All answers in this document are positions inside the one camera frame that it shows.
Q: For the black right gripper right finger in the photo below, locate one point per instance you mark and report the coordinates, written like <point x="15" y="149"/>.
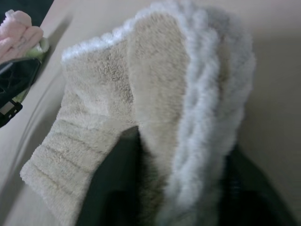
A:
<point x="254" y="200"/>

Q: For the pink towel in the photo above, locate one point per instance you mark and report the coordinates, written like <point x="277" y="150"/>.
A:
<point x="16" y="37"/>

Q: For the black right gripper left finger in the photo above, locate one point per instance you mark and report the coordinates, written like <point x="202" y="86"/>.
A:
<point x="113" y="188"/>

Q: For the beige fluffy towel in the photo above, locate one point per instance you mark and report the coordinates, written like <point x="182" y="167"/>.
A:
<point x="155" y="77"/>

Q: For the light green towel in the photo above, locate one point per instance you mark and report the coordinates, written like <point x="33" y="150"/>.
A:
<point x="38" y="49"/>

